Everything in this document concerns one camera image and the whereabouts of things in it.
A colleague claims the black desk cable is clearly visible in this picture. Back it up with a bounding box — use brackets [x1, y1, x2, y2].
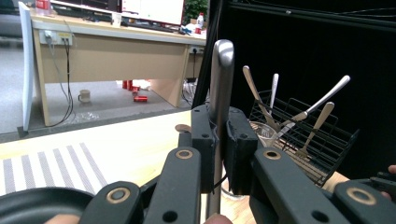
[46, 36, 77, 127]

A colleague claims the clear bottle red label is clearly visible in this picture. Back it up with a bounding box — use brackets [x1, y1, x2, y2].
[35, 0, 52, 15]

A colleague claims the black wire cutlery basket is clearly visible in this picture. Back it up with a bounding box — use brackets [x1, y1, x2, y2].
[247, 89, 361, 188]

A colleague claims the light wooden office desk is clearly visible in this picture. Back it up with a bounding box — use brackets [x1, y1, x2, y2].
[31, 12, 208, 127]

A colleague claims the grey white striped placemat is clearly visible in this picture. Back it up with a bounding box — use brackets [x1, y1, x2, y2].
[0, 142, 108, 197]

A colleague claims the black keyboard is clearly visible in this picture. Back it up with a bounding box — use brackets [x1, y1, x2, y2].
[120, 20, 176, 34]

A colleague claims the white computer monitor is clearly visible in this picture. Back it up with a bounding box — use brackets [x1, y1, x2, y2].
[120, 0, 186, 26]

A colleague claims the black curtain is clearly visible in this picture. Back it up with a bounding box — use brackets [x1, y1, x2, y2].
[218, 0, 396, 180]

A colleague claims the metal cutlery piece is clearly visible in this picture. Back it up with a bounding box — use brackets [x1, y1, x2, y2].
[268, 73, 280, 115]
[242, 64, 281, 132]

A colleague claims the white partition panel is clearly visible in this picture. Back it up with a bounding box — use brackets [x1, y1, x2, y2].
[18, 1, 35, 133]

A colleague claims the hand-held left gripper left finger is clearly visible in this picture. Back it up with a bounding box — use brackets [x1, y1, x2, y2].
[190, 105, 219, 194]

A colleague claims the metal utensil handle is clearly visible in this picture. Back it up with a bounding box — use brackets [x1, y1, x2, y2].
[205, 38, 236, 220]

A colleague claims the metal fork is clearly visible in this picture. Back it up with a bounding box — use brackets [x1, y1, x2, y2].
[293, 101, 335, 158]

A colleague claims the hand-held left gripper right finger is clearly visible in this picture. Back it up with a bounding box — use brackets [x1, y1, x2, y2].
[224, 105, 260, 196]

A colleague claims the clear drinking glass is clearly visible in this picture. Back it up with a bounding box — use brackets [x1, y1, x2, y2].
[248, 120, 278, 148]

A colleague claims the white paper cup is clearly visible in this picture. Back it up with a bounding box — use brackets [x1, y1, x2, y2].
[111, 12, 123, 28]

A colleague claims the black plate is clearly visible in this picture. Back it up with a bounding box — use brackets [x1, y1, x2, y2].
[0, 186, 96, 224]

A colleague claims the silver table knife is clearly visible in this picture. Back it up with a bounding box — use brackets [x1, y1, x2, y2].
[274, 74, 352, 147]

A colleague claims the black metal stand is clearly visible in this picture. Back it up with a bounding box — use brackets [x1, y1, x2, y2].
[191, 0, 223, 110]

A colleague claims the white power strip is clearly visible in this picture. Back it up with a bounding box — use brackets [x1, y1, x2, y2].
[39, 29, 74, 46]

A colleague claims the green plant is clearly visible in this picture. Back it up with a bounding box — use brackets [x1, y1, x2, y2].
[184, 0, 209, 24]

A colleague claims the grey mug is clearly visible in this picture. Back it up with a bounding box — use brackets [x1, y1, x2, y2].
[78, 89, 92, 105]

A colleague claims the white bottle red cap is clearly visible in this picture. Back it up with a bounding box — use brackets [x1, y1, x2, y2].
[195, 12, 205, 35]

